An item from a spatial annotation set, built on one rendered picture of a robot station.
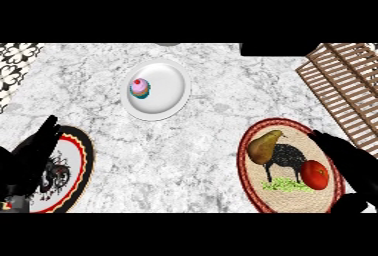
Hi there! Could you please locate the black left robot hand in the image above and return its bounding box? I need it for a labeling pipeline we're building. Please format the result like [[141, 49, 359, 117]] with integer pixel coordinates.
[[0, 114, 64, 203]]

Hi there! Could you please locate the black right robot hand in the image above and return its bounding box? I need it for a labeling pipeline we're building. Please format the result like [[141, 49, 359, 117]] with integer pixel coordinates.
[[306, 129, 378, 214]]

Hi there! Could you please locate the red tomato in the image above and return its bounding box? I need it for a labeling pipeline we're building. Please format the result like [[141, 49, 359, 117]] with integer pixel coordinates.
[[299, 159, 331, 191]]

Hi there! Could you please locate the brown wooden tiered shelf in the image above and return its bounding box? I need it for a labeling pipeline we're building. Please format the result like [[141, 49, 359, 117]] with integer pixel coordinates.
[[294, 42, 378, 159]]

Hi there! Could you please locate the black red dragon plate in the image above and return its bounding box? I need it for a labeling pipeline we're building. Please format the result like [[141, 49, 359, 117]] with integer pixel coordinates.
[[27, 125, 96, 214]]

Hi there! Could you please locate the brown green pear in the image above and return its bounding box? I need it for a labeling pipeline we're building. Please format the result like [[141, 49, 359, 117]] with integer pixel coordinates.
[[246, 129, 290, 166]]

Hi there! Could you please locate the black white patterned tile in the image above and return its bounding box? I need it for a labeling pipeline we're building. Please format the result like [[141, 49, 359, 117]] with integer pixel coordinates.
[[0, 42, 46, 114]]

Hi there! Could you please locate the pink frosted cupcake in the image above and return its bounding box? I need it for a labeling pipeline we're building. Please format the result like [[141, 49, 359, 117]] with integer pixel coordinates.
[[129, 77, 153, 100]]

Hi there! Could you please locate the white round plate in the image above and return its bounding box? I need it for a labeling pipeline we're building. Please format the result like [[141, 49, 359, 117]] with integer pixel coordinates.
[[120, 58, 194, 122]]

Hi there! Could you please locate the black appliance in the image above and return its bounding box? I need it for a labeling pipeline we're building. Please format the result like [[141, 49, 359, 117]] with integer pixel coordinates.
[[240, 42, 322, 58]]

